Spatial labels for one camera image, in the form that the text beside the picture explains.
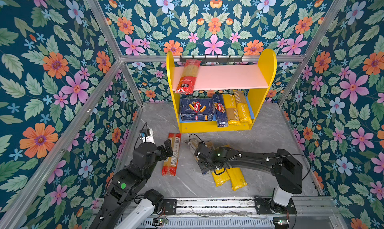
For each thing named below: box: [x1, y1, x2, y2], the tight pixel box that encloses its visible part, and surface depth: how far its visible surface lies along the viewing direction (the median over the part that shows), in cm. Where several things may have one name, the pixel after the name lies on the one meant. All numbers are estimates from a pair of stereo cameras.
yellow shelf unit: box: [167, 49, 277, 134], surface depth 81 cm
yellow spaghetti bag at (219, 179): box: [211, 167, 231, 187], surface depth 82 cm
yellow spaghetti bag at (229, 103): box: [222, 94, 241, 126], surface depth 95 cm
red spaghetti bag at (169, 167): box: [162, 133, 182, 177], surface depth 88 cm
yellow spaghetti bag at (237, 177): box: [226, 167, 248, 191], surface depth 82 cm
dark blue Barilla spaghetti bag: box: [213, 94, 229, 128], surface depth 93 cm
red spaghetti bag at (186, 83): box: [175, 59, 202, 95], surface depth 73 cm
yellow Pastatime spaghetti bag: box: [233, 90, 253, 124], surface depth 95 cm
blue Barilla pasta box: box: [180, 97, 213, 122], surface depth 91 cm
